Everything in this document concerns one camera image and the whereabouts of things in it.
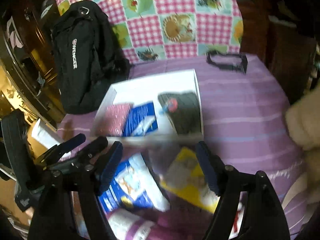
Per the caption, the yellow tissue packet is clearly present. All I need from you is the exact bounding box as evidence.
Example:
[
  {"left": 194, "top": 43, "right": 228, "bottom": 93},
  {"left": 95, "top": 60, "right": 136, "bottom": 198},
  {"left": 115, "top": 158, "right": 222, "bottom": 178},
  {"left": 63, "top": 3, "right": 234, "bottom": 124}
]
[{"left": 161, "top": 147, "right": 220, "bottom": 213}]

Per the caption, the blue cartoon tissue packet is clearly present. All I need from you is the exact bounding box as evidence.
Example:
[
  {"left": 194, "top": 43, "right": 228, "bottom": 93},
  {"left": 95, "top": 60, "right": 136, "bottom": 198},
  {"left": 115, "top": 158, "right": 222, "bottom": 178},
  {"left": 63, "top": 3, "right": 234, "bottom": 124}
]
[{"left": 99, "top": 153, "right": 170, "bottom": 213}]

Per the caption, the pink glitter pouch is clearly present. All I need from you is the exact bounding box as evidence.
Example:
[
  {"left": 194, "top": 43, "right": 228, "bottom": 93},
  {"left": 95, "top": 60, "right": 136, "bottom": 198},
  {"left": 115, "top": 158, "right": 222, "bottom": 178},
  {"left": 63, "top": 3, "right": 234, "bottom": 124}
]
[{"left": 98, "top": 102, "right": 133, "bottom": 137}]

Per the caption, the grey plaid slipper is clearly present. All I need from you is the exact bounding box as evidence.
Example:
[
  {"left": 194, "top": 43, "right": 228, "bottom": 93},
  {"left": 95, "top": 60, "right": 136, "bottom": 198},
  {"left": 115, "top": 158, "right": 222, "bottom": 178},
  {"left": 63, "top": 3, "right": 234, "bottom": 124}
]
[{"left": 157, "top": 92, "right": 202, "bottom": 134}]

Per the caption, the white plush toy dog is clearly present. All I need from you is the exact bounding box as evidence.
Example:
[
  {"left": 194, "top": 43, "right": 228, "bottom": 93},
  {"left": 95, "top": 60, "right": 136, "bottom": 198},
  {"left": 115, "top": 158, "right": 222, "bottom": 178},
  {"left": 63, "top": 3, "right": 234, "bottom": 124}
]
[{"left": 285, "top": 85, "right": 319, "bottom": 204}]

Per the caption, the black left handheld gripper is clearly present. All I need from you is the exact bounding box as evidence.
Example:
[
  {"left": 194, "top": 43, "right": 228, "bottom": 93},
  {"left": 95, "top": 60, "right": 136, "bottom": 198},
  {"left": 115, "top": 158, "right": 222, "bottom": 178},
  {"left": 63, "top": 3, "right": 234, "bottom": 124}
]
[{"left": 1, "top": 109, "right": 109, "bottom": 211}]

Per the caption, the purple glitter pump bottle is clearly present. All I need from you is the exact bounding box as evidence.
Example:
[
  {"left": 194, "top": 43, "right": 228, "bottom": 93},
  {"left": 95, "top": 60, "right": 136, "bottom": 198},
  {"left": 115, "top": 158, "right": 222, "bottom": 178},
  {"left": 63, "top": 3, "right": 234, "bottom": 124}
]
[{"left": 107, "top": 209, "right": 164, "bottom": 240}]

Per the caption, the white cylindrical tube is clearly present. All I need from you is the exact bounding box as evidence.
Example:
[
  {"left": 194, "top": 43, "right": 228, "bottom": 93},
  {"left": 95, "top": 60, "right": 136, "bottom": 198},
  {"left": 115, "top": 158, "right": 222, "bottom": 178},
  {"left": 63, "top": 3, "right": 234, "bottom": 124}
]
[{"left": 31, "top": 119, "right": 65, "bottom": 150}]

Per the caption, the purple striped bed sheet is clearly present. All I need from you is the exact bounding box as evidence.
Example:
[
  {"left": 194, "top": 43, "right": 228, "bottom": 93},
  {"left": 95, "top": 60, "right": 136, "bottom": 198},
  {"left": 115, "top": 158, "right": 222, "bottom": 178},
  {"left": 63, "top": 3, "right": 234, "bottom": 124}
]
[{"left": 57, "top": 54, "right": 307, "bottom": 239}]

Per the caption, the white shallow cardboard box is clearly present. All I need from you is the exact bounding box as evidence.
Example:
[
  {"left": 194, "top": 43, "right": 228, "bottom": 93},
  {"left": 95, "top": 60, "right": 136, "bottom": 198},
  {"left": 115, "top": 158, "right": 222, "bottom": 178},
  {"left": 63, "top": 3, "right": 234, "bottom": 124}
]
[{"left": 89, "top": 69, "right": 203, "bottom": 146}]

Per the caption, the black Wenger backpack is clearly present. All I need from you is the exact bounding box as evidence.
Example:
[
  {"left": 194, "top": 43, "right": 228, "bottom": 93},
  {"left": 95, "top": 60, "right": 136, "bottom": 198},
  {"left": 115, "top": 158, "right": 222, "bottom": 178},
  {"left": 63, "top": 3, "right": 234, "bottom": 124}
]
[{"left": 52, "top": 0, "right": 130, "bottom": 114}]

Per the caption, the pink checkered picture cloth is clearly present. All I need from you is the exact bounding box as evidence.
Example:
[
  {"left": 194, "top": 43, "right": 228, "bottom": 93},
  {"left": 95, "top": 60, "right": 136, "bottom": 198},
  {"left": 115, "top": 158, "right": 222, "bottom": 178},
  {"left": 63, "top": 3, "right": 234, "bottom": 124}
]
[{"left": 56, "top": 0, "right": 244, "bottom": 63}]

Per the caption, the black strap buckle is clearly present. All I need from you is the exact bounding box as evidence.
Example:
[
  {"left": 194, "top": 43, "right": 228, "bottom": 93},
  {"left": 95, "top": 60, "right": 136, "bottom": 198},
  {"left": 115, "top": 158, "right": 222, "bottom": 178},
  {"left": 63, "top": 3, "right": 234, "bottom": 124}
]
[{"left": 206, "top": 50, "right": 248, "bottom": 75}]

